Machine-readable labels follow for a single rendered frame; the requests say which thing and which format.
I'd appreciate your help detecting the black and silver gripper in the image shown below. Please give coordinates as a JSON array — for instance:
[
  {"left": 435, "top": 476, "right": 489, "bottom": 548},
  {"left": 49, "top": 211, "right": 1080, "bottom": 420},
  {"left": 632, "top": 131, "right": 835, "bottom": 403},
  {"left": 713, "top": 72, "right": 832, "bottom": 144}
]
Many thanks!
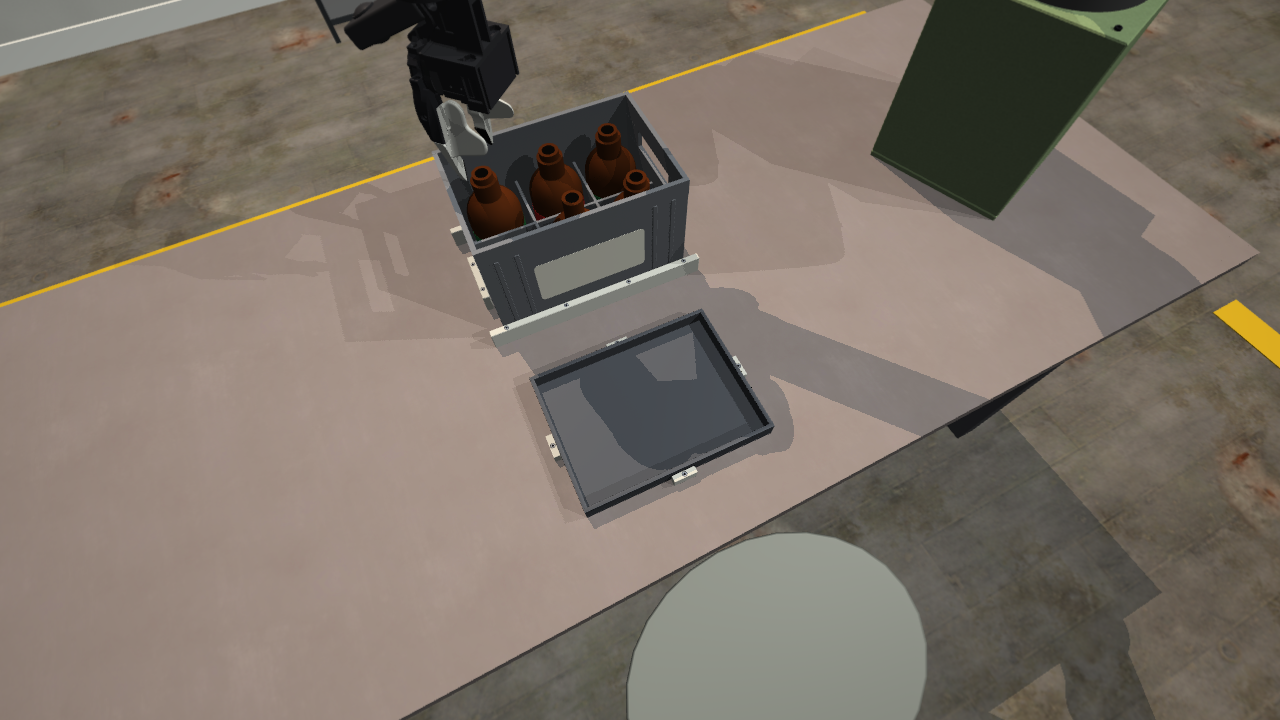
[{"left": 401, "top": 0, "right": 518, "bottom": 181}]

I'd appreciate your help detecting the brown bottle with blue label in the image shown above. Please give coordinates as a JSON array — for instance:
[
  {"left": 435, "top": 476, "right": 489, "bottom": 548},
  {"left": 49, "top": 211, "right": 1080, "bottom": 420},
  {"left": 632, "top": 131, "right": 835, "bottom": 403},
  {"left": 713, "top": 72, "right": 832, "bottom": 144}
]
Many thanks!
[{"left": 553, "top": 190, "right": 589, "bottom": 223}]

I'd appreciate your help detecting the dark grey divided crate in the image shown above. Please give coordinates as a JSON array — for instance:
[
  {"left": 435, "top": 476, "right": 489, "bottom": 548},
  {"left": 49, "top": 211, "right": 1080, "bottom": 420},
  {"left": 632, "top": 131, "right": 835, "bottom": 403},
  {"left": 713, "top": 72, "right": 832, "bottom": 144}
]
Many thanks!
[{"left": 433, "top": 91, "right": 690, "bottom": 325}]

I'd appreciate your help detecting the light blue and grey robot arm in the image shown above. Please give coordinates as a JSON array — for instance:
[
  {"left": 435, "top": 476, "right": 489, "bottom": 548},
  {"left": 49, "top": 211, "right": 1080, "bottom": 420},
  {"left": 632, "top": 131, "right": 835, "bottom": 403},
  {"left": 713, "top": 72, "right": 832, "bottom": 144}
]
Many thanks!
[{"left": 344, "top": 0, "right": 1147, "bottom": 50}]

